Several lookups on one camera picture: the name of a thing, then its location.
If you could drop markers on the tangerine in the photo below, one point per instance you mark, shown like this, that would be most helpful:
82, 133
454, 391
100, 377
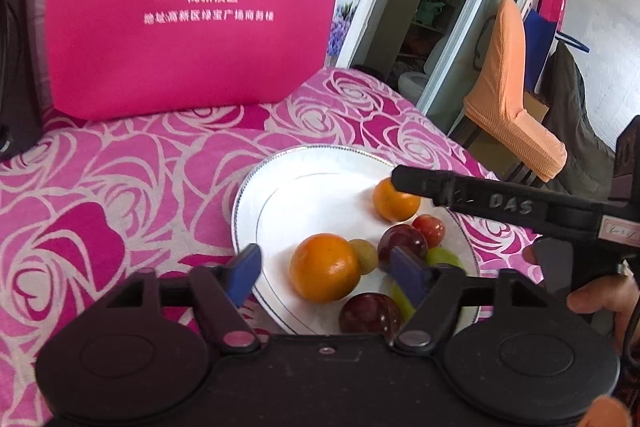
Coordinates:
390, 205

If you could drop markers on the white plate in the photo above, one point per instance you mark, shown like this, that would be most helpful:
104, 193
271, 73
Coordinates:
300, 202

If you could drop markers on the small yellow plum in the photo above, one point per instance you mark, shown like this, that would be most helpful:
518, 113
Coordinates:
364, 255

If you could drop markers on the pink printed bag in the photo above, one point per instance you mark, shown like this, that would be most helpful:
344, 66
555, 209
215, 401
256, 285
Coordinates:
200, 57

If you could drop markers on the chair with orange cover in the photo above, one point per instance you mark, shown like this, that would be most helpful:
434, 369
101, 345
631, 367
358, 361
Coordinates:
505, 82

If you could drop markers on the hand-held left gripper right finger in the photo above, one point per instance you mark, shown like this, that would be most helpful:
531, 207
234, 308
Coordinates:
407, 274

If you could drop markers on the red and green plum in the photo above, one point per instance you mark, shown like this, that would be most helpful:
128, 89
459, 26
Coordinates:
430, 229

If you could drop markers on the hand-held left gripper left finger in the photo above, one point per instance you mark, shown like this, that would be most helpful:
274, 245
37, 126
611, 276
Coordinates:
245, 274

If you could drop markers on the dark red plum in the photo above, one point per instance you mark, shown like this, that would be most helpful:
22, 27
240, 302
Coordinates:
370, 314
400, 239

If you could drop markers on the dark jacket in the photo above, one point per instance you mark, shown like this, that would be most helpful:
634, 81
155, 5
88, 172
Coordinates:
575, 122

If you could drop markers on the large orange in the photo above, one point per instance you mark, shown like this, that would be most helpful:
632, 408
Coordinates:
324, 274

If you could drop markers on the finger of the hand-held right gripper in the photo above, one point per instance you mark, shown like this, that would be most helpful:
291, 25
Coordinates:
500, 204

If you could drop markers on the white door frame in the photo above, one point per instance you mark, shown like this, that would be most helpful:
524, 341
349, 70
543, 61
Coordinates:
480, 7

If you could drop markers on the person's right hand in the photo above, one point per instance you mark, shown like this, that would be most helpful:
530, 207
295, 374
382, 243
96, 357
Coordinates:
605, 297

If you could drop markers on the blue hanging bag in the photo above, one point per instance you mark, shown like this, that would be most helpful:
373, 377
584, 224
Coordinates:
537, 52

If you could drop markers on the black speaker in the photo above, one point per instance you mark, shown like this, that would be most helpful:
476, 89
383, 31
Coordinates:
15, 82

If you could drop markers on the pink rose printed blanket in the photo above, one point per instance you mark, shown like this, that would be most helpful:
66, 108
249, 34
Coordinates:
125, 207

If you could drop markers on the person's left hand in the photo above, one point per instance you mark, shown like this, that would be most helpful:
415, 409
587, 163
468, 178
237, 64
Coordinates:
607, 412

